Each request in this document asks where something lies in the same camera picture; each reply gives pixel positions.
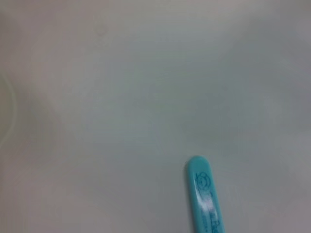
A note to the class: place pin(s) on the blue scissors with cap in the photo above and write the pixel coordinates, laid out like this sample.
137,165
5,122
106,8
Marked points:
204,194

